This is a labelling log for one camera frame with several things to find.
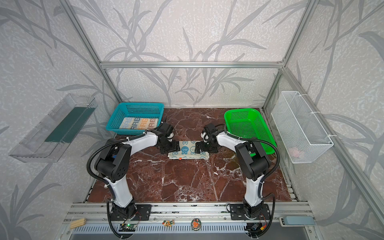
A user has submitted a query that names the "teal patterned towel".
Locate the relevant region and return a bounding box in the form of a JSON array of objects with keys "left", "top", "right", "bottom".
[{"left": 168, "top": 141, "right": 209, "bottom": 160}]

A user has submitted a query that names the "green plastic basket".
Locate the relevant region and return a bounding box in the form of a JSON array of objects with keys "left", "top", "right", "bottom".
[{"left": 224, "top": 108, "right": 277, "bottom": 147}]

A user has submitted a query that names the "rabbit lettered towel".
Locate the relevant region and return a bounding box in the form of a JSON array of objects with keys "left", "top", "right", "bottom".
[{"left": 118, "top": 117, "right": 159, "bottom": 135}]

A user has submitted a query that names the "teal plastic basket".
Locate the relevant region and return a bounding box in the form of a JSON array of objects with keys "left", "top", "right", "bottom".
[{"left": 106, "top": 103, "right": 164, "bottom": 136}]

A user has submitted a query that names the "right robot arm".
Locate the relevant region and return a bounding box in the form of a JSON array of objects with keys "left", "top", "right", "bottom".
[{"left": 195, "top": 124, "right": 280, "bottom": 215}]

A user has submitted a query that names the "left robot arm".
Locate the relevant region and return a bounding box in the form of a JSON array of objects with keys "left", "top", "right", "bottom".
[{"left": 87, "top": 123, "right": 180, "bottom": 211}]

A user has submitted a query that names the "small orange green trinket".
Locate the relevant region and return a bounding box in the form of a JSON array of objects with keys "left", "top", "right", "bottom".
[{"left": 162, "top": 220, "right": 175, "bottom": 228}]

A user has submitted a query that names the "round orange sticker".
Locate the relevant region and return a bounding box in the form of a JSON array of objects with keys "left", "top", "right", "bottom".
[{"left": 191, "top": 218, "right": 202, "bottom": 231}]

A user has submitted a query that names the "left green circuit board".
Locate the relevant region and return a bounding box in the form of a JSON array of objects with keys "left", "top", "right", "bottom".
[{"left": 118, "top": 223, "right": 138, "bottom": 233}]

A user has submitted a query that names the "wooden block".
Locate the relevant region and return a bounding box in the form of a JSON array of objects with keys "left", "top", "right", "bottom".
[{"left": 70, "top": 218, "right": 87, "bottom": 229}]

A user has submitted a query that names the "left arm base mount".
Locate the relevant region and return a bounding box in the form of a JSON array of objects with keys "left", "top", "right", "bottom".
[{"left": 110, "top": 204, "right": 152, "bottom": 221}]

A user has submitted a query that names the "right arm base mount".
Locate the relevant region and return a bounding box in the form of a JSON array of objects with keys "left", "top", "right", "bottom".
[{"left": 228, "top": 202, "right": 272, "bottom": 221}]

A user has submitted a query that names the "pink object in wire basket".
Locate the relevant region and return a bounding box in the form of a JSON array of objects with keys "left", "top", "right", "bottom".
[{"left": 288, "top": 147, "right": 304, "bottom": 158}]

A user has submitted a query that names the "white wire mesh basket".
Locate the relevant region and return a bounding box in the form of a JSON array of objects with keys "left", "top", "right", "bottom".
[{"left": 272, "top": 91, "right": 334, "bottom": 164}]

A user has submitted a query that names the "clear acrylic wall shelf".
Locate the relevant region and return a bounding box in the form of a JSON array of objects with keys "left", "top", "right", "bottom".
[{"left": 9, "top": 94, "right": 98, "bottom": 163}]

